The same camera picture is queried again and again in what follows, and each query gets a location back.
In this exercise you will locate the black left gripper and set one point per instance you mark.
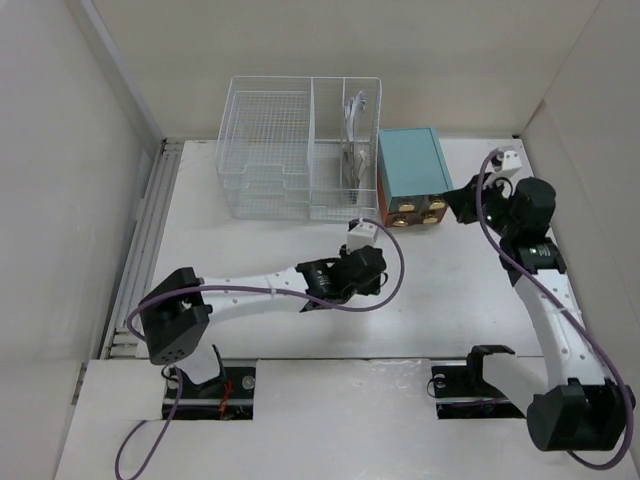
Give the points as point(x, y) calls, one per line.
point(369, 289)

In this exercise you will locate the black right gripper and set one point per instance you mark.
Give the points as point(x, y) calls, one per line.
point(462, 202)

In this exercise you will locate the grey spiral setup guide booklet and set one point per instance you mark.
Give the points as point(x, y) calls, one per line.
point(356, 159)

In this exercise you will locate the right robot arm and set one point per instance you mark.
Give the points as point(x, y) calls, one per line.
point(582, 404)

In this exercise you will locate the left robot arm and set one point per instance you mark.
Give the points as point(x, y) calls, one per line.
point(176, 314)

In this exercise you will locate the teal orange drawer box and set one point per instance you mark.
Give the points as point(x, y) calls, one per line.
point(412, 177)

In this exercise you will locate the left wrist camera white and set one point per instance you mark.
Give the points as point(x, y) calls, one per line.
point(361, 233)

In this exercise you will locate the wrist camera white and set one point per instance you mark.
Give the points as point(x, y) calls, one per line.
point(361, 233)
point(505, 162)

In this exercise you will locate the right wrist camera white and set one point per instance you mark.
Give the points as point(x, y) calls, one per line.
point(505, 162)

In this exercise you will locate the white wire desk organizer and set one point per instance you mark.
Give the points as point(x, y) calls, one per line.
point(279, 148)

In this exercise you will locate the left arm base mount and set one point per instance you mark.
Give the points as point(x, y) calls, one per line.
point(227, 397)

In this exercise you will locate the aluminium rail frame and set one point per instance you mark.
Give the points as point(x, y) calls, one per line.
point(150, 215)

